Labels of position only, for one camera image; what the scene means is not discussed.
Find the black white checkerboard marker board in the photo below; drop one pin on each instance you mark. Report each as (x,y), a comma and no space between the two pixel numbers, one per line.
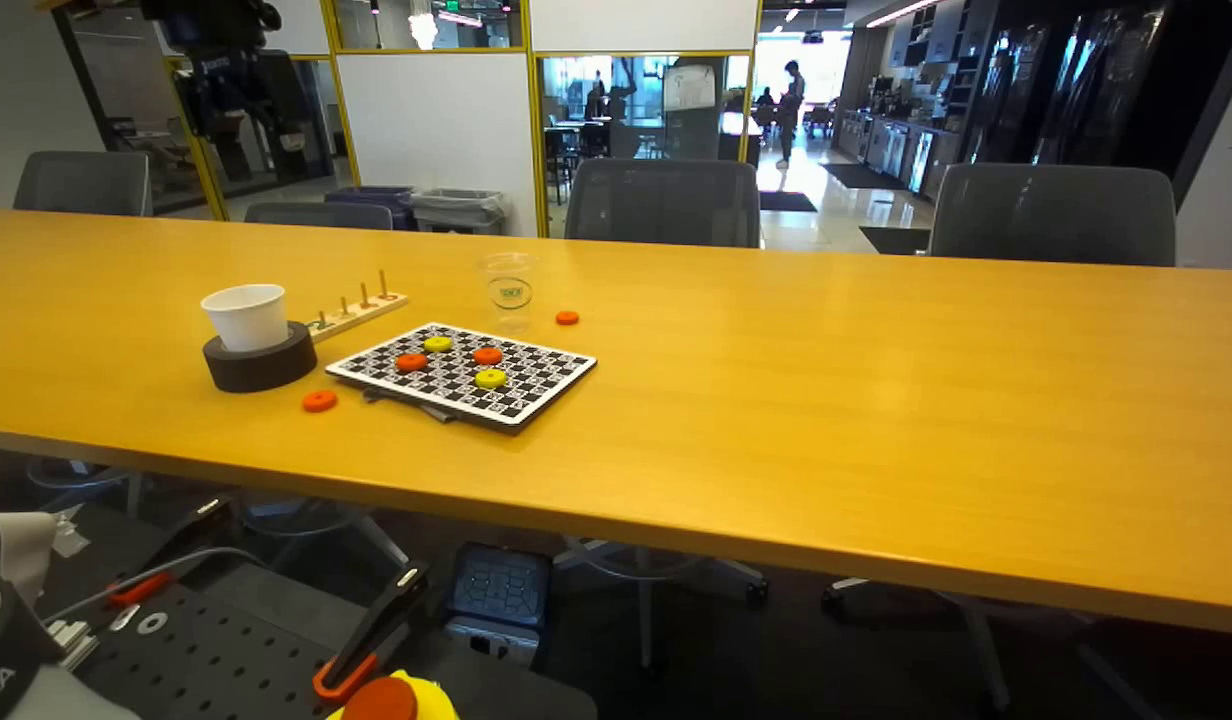
(542,383)

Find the orange disc block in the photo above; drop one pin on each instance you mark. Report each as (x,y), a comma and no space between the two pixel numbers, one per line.
(566,319)
(320,400)
(413,363)
(489,358)

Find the white paper cup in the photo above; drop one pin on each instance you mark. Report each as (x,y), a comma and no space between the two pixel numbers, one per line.
(240,322)

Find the black display cabinets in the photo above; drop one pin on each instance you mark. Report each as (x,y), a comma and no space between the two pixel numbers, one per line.
(1042,82)

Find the grey office chair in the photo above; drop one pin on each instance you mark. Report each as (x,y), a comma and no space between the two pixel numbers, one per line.
(80,180)
(460,208)
(660,202)
(1055,215)
(968,627)
(651,586)
(317,215)

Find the clear plastic cup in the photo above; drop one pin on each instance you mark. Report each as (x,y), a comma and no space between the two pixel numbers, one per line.
(509,297)

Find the grey blue floor box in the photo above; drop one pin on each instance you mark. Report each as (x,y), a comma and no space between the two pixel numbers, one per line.
(499,603)

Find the person in dark clothes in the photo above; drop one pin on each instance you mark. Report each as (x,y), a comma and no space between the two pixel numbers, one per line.
(795,104)

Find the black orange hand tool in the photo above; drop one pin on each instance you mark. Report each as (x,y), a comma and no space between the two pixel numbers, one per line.
(376,632)

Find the yellow disc block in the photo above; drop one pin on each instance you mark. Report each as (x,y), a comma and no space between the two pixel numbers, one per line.
(489,378)
(436,343)

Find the yellow emergency stop button box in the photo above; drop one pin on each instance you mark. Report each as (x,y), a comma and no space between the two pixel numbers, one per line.
(403,699)

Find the wooden number peg board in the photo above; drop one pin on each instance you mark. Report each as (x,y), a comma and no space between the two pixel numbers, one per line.
(358,314)

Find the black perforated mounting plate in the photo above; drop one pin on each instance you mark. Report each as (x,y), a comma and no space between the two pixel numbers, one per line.
(201,660)

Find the yellow framed glass partition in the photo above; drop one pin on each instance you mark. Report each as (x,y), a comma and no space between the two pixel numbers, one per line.
(436,126)

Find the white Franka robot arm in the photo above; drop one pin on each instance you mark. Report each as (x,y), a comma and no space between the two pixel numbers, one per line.
(0,652)

